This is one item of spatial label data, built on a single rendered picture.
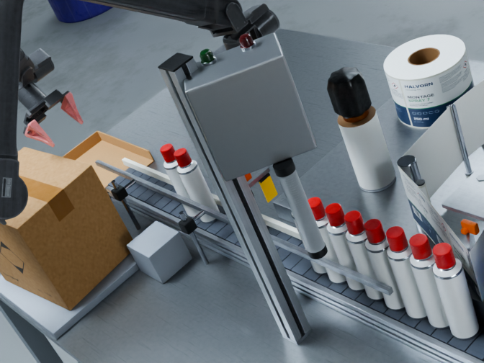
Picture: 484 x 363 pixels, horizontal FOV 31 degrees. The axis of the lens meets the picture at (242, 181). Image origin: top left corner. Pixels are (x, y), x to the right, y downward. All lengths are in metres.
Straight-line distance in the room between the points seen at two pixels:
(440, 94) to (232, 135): 0.80
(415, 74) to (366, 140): 0.26
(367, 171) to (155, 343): 0.61
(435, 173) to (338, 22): 3.03
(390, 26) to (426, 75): 2.55
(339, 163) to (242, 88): 0.79
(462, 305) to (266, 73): 0.53
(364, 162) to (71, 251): 0.72
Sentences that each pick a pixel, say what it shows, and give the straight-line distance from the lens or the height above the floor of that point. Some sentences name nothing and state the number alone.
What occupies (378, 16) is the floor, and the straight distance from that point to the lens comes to 4.77.
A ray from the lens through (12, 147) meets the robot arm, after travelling 1.47.
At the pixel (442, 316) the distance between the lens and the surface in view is 1.64.
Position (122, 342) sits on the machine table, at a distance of 2.01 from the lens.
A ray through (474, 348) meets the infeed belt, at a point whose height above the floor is 0.88.
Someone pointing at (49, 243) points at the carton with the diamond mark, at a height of 1.03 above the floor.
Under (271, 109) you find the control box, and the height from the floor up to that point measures 1.39.
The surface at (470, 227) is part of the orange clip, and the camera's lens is 1.53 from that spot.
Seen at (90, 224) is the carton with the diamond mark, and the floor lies 1.00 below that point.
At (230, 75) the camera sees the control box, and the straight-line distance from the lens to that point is 1.39.
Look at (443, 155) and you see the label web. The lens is 1.90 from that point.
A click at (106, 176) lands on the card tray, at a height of 0.83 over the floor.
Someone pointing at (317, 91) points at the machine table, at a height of 0.83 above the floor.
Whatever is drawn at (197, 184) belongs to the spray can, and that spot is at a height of 1.00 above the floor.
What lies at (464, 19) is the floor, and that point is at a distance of 4.50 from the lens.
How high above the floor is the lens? 2.08
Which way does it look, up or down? 33 degrees down
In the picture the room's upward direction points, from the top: 24 degrees counter-clockwise
